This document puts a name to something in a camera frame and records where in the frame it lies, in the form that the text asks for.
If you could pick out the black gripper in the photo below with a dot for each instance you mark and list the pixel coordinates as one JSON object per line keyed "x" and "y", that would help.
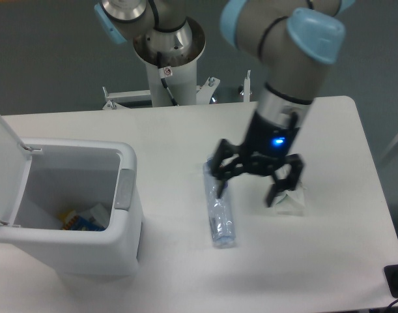
{"x": 263, "y": 151}

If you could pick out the white push-lid trash can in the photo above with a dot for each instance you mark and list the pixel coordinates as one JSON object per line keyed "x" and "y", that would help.
{"x": 41, "y": 178}

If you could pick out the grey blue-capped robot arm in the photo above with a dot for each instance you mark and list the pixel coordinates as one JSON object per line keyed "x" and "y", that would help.
{"x": 298, "y": 41}

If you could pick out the white folded paper carton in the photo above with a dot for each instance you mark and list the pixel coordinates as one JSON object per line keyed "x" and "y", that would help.
{"x": 291, "y": 202}

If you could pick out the clear plastic water bottle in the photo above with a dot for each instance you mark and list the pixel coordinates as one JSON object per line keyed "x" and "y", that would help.
{"x": 220, "y": 216}

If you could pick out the white packet in bin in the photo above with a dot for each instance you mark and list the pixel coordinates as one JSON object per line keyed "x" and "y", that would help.
{"x": 97, "y": 215}

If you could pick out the black device at table edge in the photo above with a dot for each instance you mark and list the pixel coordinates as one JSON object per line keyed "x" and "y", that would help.
{"x": 391, "y": 274}

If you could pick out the blue yellow box in bin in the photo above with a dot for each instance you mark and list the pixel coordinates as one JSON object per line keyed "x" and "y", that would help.
{"x": 72, "y": 221}

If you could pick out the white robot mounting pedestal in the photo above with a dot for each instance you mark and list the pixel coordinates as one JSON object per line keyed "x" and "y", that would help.
{"x": 170, "y": 59}

